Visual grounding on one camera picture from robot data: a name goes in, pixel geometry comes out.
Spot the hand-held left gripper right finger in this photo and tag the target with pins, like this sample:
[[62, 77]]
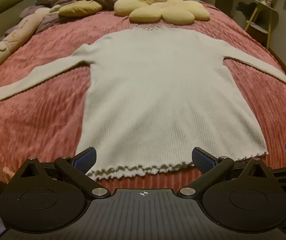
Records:
[[203, 160]]

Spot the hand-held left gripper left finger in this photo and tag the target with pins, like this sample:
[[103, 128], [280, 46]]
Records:
[[85, 159]]

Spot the white ribbed knit sweater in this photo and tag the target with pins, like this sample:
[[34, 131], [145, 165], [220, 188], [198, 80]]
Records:
[[158, 92]]

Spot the pink ribbed blanket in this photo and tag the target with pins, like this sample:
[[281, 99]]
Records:
[[45, 120]]

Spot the yellow-legged side table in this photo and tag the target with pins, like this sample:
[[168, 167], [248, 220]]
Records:
[[260, 28]]

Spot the long cream plush toy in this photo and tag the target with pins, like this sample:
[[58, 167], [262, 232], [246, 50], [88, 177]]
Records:
[[15, 35]]

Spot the black bag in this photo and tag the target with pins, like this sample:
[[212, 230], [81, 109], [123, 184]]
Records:
[[245, 7]]

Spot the small yellow face pillow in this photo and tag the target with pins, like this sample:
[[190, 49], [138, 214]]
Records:
[[80, 8]]

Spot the yellow flower-shaped pillow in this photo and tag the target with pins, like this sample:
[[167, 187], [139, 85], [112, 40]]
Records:
[[158, 12]]

